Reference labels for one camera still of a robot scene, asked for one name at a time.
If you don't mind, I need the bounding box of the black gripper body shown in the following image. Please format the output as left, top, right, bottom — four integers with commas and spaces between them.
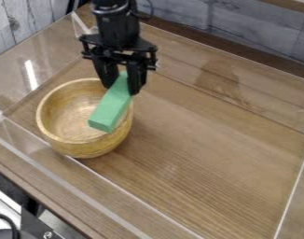
77, 6, 160, 71

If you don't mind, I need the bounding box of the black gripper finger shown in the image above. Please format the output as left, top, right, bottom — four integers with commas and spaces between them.
125, 61, 146, 95
92, 56, 120, 89

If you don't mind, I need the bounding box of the green rectangular block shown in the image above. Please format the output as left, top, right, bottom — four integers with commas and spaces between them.
86, 71, 132, 133

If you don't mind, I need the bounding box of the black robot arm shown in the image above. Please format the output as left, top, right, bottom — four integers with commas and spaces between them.
78, 0, 158, 95

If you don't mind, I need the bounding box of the wooden bowl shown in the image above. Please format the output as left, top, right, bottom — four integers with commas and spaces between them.
34, 77, 133, 159

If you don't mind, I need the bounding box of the clear acrylic table barrier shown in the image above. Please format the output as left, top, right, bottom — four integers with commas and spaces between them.
0, 19, 304, 239

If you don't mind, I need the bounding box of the clear acrylic corner bracket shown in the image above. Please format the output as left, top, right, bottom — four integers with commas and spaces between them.
70, 11, 98, 37

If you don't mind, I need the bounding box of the black metal bracket with bolt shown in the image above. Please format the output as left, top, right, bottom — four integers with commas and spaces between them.
20, 209, 61, 239

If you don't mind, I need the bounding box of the black cable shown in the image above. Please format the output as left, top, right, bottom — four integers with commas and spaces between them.
0, 213, 22, 239

